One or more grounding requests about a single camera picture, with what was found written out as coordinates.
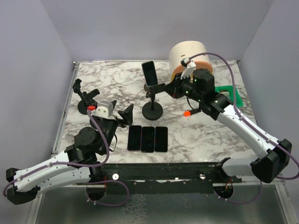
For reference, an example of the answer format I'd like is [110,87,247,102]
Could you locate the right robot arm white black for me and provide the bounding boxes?
[153,69,292,183]

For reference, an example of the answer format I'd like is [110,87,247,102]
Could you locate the tall black smartphone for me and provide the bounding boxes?
[141,126,155,153]

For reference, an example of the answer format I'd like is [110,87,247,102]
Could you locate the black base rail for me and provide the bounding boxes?
[90,162,241,194]

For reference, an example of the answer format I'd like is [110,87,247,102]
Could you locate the black phone stand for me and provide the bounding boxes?
[83,89,100,115]
[142,85,163,121]
[72,78,87,115]

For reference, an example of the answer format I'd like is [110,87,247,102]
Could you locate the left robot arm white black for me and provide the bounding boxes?
[3,101,134,205]

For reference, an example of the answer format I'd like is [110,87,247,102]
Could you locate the orange highlighter marker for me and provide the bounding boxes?
[184,108,201,117]

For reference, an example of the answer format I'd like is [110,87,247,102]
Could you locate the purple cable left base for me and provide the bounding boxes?
[80,179,130,206]

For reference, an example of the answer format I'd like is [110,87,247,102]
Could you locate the purple smartphone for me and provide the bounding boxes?
[127,126,142,151]

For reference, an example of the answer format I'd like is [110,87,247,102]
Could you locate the black smartphone on wooden stand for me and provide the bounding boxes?
[142,61,158,87]

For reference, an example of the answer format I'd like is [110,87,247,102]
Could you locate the purple cable base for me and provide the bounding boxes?
[217,179,263,205]
[80,179,130,206]

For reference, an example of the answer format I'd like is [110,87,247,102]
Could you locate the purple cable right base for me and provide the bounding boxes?
[217,179,263,205]

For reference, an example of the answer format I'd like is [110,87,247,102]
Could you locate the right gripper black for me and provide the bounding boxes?
[163,72,203,103]

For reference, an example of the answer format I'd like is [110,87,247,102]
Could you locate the green plastic bin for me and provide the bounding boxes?
[215,85,244,108]

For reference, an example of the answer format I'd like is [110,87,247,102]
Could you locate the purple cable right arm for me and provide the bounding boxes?
[184,51,299,180]

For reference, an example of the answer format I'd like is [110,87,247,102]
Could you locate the cream drawer cabinet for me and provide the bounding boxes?
[169,41,213,81]

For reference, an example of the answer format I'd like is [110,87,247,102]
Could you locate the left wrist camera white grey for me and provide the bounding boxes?
[93,101,113,119]

